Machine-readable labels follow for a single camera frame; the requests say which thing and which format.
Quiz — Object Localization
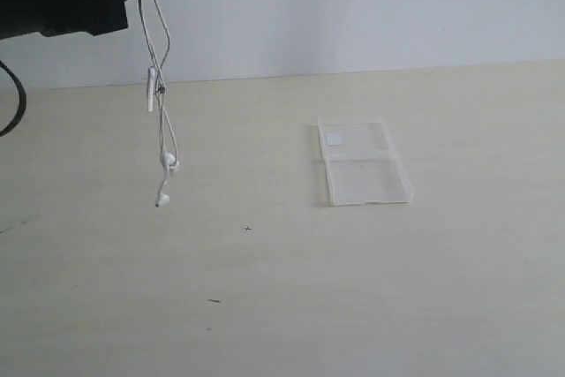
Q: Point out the white wired earphones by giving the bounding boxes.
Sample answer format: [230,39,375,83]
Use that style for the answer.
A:
[137,0,180,207]

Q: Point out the clear plastic storage case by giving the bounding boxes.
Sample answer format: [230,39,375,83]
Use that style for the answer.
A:
[318,119,414,207]

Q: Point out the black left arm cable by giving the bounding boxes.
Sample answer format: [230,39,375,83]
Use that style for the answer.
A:
[0,60,28,138]

